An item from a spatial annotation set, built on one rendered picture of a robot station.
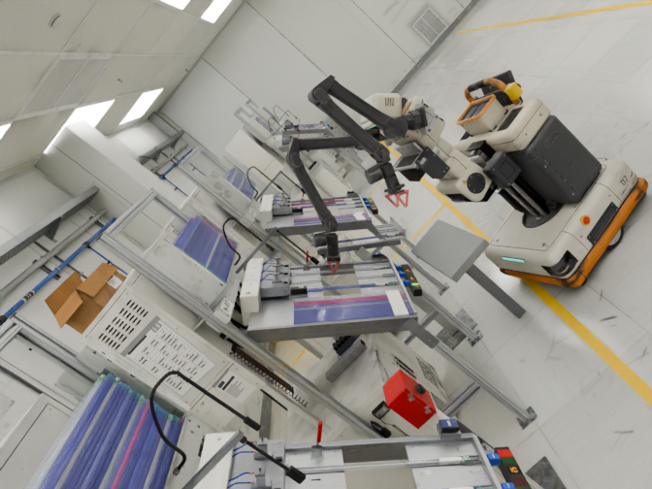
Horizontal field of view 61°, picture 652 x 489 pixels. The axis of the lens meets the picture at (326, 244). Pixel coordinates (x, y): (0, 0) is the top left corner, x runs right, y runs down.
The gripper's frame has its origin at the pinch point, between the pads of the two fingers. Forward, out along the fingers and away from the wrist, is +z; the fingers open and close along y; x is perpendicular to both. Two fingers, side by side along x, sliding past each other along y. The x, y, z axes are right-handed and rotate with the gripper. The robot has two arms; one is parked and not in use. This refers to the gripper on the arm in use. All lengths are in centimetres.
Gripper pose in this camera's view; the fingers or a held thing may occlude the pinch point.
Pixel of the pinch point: (334, 271)
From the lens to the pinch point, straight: 285.4
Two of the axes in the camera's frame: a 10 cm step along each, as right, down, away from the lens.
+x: 10.0, -0.6, 0.3
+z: 0.5, 9.5, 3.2
